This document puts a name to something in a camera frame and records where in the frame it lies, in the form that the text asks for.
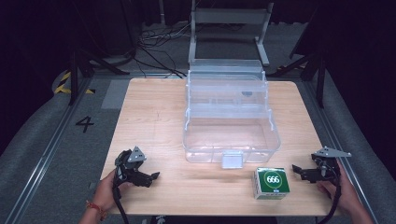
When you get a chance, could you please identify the thin grey metal pole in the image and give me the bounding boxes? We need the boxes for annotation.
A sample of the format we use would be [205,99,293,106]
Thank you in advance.
[158,0,166,26]

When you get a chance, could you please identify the red string bracelet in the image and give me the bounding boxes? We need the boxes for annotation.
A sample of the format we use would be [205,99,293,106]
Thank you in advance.
[86,200,108,220]

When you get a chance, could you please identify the grey metal stand frame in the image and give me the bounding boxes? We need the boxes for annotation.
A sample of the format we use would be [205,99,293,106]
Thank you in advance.
[187,0,275,68]

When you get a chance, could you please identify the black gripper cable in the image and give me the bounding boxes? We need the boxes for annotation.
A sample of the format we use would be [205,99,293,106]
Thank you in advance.
[112,166,131,224]
[317,174,344,224]

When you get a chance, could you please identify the person's left hand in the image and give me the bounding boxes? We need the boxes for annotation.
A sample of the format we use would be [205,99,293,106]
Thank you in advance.
[92,169,134,213]

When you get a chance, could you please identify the green and white carton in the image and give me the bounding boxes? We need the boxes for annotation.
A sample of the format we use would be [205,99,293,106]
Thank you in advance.
[251,166,291,201]

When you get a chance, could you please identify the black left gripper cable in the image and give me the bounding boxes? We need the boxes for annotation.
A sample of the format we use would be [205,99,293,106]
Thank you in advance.
[112,166,131,224]

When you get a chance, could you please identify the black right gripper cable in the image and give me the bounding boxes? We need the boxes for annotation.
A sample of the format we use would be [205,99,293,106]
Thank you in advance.
[317,174,344,224]

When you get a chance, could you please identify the bundle of black floor cables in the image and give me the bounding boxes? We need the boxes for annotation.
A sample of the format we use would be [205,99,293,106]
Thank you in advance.
[134,22,194,79]

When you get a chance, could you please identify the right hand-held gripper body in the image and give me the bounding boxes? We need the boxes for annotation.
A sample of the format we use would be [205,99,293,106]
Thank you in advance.
[309,146,353,187]

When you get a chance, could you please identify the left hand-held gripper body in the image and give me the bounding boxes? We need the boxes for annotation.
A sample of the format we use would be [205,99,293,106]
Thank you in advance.
[113,146,148,188]

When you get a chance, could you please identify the yellow and black hazard tape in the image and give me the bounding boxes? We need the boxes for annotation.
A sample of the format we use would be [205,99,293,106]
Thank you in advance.
[53,70,96,95]

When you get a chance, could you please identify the black metal stand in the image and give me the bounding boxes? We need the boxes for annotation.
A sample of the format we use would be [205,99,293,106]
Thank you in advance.
[267,46,328,110]
[66,46,131,106]

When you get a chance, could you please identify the person's right hand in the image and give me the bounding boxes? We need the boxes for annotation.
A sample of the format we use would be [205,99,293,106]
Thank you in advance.
[316,161,364,217]

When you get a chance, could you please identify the clear plastic storage box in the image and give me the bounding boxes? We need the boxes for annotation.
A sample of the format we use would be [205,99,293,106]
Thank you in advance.
[181,59,282,170]

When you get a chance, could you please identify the metal floor rail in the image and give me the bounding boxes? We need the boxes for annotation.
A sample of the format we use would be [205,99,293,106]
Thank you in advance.
[303,79,379,224]
[4,74,92,224]

